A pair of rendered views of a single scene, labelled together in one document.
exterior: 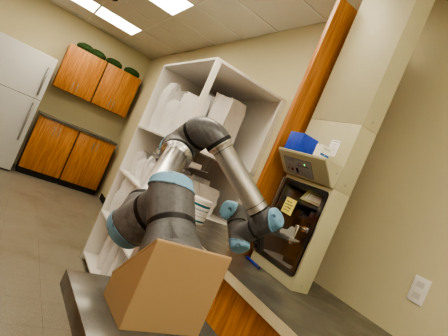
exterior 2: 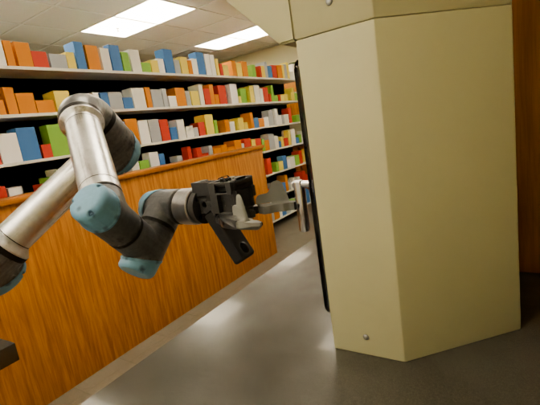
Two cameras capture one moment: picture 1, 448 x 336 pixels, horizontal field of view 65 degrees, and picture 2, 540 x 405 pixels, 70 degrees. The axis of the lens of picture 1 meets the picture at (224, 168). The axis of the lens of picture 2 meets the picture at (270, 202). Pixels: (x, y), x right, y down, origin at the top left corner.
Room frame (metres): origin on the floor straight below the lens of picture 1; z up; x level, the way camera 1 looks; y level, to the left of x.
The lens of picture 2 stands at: (1.20, -0.95, 1.30)
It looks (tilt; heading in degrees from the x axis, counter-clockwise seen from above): 11 degrees down; 65
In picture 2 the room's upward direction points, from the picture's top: 9 degrees counter-clockwise
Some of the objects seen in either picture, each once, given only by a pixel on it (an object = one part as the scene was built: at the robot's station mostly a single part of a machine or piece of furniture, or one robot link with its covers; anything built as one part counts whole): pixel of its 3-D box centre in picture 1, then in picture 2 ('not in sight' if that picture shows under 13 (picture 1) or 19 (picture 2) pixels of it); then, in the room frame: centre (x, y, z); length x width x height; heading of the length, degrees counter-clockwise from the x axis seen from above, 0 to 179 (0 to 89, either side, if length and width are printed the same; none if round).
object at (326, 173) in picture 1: (305, 166); (306, 28); (1.60, -0.33, 1.46); 0.32 x 0.12 x 0.10; 31
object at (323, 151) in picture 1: (322, 153); not in sight; (1.55, -0.37, 1.54); 0.05 x 0.05 x 0.06; 22
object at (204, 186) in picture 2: not in sight; (222, 202); (1.43, -0.25, 1.17); 0.12 x 0.08 x 0.09; 121
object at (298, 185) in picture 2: (297, 235); (309, 204); (1.52, -0.41, 1.17); 0.05 x 0.03 x 0.10; 121
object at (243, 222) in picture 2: (291, 233); (243, 210); (1.42, -0.35, 1.17); 0.09 x 0.03 x 0.06; 85
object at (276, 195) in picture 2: not in sight; (279, 195); (1.52, -0.29, 1.17); 0.09 x 0.03 x 0.06; 157
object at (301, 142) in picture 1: (301, 145); not in sight; (1.67, -0.29, 1.55); 0.10 x 0.10 x 0.09; 31
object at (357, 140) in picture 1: (319, 205); (419, 87); (1.70, -0.49, 1.32); 0.32 x 0.25 x 0.77; 31
